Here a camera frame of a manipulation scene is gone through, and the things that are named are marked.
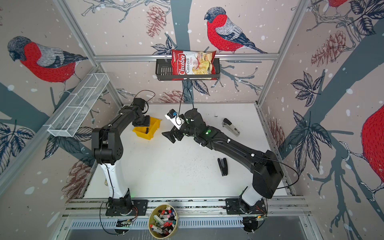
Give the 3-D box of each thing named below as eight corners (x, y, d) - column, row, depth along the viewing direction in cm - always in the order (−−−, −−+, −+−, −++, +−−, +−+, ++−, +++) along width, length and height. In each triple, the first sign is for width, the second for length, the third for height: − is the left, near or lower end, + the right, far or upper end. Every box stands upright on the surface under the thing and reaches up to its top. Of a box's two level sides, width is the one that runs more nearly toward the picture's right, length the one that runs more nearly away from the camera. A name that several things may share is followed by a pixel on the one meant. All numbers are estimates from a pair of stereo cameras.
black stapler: (219, 175, 86) (219, 173, 84) (217, 160, 93) (218, 158, 90) (228, 175, 86) (229, 173, 84) (226, 160, 93) (226, 158, 90)
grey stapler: (220, 124, 109) (221, 121, 105) (224, 121, 111) (225, 117, 107) (238, 137, 101) (239, 133, 98) (241, 133, 104) (243, 129, 100)
